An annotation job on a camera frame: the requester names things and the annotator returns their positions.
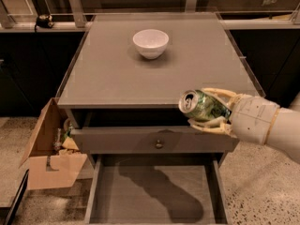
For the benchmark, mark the black flat panel edge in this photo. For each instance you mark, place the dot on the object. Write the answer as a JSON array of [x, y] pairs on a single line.
[[17, 200]]

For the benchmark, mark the round brass drawer knob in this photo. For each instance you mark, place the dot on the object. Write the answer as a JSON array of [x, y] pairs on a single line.
[[158, 144]]

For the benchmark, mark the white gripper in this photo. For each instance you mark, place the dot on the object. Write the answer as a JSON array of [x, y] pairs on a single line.
[[253, 117]]

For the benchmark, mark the metal railing shelf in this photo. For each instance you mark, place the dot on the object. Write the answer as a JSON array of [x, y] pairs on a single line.
[[234, 14]]

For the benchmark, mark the small black gold object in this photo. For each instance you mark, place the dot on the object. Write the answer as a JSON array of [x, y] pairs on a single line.
[[44, 21]]

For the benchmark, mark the white ceramic bowl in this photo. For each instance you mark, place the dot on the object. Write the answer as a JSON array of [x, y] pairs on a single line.
[[150, 43]]

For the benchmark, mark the snack items in box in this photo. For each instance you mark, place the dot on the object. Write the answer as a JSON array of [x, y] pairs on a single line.
[[63, 142]]

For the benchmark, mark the green soda can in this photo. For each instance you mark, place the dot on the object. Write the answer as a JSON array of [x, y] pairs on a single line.
[[198, 105]]

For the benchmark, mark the grey drawer cabinet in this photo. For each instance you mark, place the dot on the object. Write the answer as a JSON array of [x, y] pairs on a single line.
[[110, 85]]

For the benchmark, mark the brown cardboard box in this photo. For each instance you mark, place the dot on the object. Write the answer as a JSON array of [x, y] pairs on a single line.
[[48, 168]]

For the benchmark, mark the top grey drawer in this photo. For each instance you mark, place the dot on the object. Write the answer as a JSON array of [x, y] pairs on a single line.
[[142, 140]]

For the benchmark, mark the open middle grey drawer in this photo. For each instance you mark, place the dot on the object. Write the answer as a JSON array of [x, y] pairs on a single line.
[[157, 190]]

